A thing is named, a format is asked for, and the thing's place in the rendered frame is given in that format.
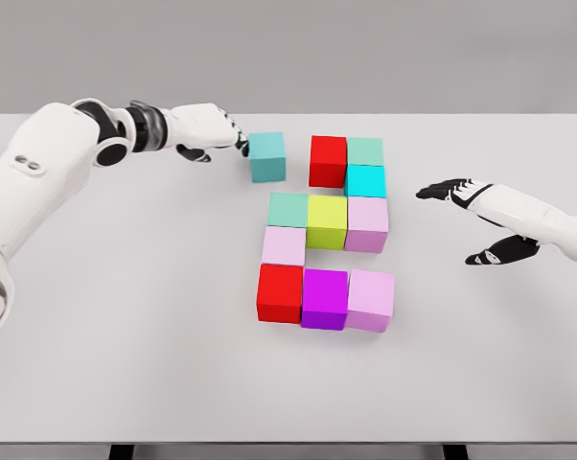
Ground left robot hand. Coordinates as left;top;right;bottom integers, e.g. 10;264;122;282
167;103;250;163

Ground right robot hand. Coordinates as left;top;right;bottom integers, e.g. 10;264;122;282
415;178;542;266

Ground teal blue cube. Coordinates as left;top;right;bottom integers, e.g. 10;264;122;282
247;131;289;184

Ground bright cyan cube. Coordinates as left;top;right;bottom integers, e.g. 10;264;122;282
343;164;388;199

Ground light pink cube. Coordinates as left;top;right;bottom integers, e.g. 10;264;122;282
343;195;390;254
344;267;396;333
260;225;308;267

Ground mint green cube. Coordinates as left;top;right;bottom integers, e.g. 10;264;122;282
346;136;384;168
266;192;310;228

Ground red cube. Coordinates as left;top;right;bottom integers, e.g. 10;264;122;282
308;134;349;189
255;263;305;325

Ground yellow-green cube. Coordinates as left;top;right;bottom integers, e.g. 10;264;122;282
306;194;350;250

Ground magenta purple cube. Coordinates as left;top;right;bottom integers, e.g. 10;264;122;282
300;267;350;332

